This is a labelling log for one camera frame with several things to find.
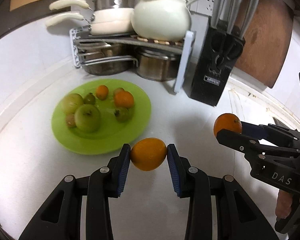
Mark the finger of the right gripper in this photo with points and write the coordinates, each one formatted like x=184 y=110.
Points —
x=270 y=132
x=235 y=141

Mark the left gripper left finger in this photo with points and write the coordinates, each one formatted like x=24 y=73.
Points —
x=107 y=182

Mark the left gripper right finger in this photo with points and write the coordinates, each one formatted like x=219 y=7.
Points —
x=191 y=182

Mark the orange tangerine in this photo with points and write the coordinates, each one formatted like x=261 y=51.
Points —
x=124 y=99
x=229 y=122

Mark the orange kumquat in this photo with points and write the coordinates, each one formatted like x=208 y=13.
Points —
x=148 y=154
x=102 y=92

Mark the large green apple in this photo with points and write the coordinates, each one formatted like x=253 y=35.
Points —
x=87 y=118

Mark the brownish yellow fruit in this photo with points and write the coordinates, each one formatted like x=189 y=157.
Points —
x=70 y=121

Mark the small green tomato with stem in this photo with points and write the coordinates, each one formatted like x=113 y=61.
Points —
x=89 y=99

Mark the yellow-green round fruit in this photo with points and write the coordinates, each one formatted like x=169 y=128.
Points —
x=70 y=103

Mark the small yellow fruit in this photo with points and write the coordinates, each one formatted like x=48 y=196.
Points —
x=118 y=90

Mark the person's right hand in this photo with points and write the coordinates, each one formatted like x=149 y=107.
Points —
x=284 y=204

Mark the green plate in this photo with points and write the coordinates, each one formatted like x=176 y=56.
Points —
x=111 y=134

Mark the wooden cutting board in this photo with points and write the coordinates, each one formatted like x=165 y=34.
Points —
x=266 y=40

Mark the black knife block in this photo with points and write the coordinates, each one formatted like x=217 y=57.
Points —
x=223 y=45

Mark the steel pan under rack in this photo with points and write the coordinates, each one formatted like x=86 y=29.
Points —
x=103 y=58

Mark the white metal pot rack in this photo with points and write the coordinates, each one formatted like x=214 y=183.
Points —
x=184 y=48

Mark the steel pot under rack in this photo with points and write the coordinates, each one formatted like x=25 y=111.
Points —
x=157 y=65

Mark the white ceramic pot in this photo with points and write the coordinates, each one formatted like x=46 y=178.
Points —
x=166 y=20

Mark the cream saucepan stack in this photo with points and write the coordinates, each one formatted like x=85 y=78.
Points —
x=102 y=22

